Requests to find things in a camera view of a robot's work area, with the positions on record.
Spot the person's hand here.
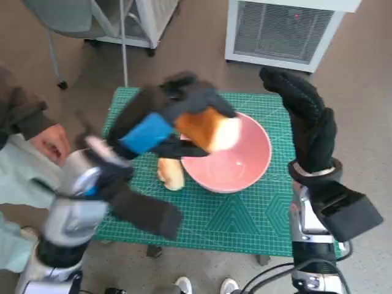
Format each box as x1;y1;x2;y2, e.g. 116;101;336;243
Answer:
29;124;72;168

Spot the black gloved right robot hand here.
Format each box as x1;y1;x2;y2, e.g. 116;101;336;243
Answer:
259;66;337;174

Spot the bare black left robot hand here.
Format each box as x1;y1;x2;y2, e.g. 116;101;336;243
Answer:
105;70;237;162

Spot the round toy bread roll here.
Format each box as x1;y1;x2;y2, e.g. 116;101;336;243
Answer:
157;156;185;191

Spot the long toy bread loaf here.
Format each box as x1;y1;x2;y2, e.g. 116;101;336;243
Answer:
175;108;242;153

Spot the pink bowl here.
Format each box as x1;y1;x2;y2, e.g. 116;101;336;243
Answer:
179;111;273;194

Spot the person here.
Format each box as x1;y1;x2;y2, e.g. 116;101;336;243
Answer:
0;64;74;273

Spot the grey metal pole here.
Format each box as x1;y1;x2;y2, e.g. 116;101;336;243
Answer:
119;0;129;88

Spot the white mesh-front cabinet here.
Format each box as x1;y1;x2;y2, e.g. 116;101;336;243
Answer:
224;0;362;74

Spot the white wheeled cabinet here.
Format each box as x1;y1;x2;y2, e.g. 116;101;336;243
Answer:
84;0;181;58

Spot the green cutting mat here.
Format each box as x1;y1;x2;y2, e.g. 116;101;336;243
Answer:
91;86;342;258

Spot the grey chair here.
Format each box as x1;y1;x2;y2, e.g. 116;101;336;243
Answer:
23;0;126;90

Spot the white shoe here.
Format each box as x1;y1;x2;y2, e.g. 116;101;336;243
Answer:
220;277;238;294
175;276;193;294

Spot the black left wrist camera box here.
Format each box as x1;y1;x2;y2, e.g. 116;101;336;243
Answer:
107;183;184;241

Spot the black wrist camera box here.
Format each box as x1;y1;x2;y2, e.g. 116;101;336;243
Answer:
312;180;385;243
107;183;184;241

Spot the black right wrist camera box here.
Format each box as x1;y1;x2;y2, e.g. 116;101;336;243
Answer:
312;180;385;243

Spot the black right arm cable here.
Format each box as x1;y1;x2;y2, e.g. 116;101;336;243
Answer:
238;258;350;294

